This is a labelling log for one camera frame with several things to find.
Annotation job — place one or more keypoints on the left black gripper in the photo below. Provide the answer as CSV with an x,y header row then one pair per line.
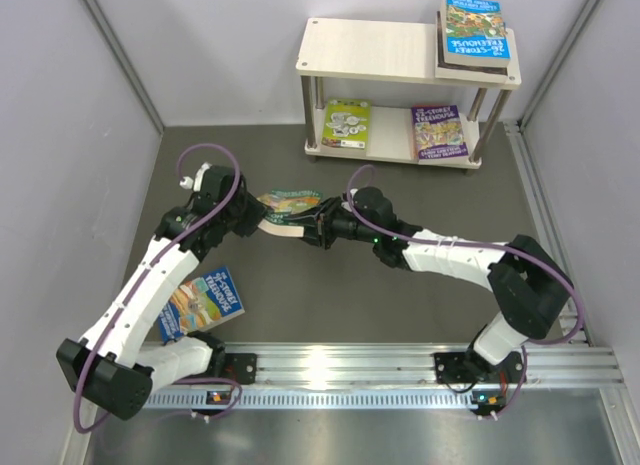
x,y
255,213

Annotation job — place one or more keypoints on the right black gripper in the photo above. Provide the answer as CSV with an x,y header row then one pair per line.
x,y
319,222

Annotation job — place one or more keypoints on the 104-storey treehouse green book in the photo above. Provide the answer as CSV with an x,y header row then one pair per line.
x,y
287,209

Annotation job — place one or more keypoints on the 91-storey treehouse blue book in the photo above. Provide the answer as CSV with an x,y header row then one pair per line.
x,y
200,304

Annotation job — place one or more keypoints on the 65-storey treehouse lime book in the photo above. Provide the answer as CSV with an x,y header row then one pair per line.
x,y
347,123

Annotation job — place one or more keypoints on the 52-storey treehouse purple book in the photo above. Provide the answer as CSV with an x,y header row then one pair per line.
x,y
437,133

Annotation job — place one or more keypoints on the tale of two cities book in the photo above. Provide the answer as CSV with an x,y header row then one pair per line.
x,y
494,75

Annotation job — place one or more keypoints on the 26-storey treehouse blue book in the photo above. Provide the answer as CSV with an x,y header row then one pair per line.
x,y
474,34

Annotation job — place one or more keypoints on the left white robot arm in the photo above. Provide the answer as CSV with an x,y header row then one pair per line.
x,y
156,332

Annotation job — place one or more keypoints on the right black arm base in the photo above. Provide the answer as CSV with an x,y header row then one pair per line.
x,y
451,369

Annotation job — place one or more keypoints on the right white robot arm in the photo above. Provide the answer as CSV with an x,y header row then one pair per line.
x,y
528,286

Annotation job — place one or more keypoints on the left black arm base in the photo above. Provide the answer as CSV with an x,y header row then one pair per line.
x,y
240,367

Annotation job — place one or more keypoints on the white two-tier wooden shelf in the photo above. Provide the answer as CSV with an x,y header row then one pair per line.
x,y
388,52

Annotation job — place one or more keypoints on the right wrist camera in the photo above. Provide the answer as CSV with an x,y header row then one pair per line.
x,y
348,199

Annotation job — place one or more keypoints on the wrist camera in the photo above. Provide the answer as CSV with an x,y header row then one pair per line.
x,y
348,199
195,183

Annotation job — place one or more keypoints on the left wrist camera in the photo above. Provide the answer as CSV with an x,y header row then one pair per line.
x,y
195,183

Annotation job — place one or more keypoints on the aluminium mounting rail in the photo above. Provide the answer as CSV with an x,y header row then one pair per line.
x,y
402,376

